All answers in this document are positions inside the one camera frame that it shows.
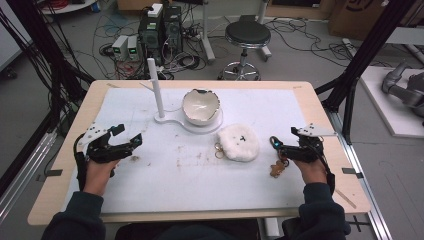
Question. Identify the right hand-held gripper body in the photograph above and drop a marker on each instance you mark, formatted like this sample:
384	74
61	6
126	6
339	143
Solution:
308	146

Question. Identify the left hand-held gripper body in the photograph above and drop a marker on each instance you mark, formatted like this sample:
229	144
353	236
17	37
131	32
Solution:
100	150

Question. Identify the person's left hand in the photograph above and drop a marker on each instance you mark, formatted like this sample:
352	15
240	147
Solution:
100	175

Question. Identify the person's right hand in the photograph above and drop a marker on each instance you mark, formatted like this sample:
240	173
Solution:
311	171

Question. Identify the white fluffy pouch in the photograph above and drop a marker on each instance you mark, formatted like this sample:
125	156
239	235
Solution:
238	143

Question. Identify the white table mat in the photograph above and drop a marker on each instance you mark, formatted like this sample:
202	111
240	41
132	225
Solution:
186	180

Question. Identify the wooden table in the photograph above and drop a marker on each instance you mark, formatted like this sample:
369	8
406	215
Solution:
50	196

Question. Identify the white eggshell bowl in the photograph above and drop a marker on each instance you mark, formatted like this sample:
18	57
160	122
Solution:
201	107

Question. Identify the grey power supply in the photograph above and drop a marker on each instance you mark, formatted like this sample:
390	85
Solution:
133	48
119	48

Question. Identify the white platform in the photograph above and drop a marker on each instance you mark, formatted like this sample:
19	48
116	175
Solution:
390	110

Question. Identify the black computer tower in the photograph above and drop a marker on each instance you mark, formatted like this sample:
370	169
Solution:
151	36
172	28

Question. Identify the person's dark clothing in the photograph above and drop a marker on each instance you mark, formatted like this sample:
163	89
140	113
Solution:
186	231

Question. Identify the black round stool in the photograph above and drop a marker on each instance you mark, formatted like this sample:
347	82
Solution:
247	36

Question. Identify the white stand leg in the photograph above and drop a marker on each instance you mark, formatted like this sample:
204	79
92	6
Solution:
207	36

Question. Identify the cardboard box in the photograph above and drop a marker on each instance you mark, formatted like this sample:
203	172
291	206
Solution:
360	16

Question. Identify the white stand with post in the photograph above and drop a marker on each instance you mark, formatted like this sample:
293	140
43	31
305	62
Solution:
159	100

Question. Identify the aluminium rail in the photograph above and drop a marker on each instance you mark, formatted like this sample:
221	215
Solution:
23	176
363	180

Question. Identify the black frame post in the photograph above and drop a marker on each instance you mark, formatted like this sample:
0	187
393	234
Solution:
363	56
50	56

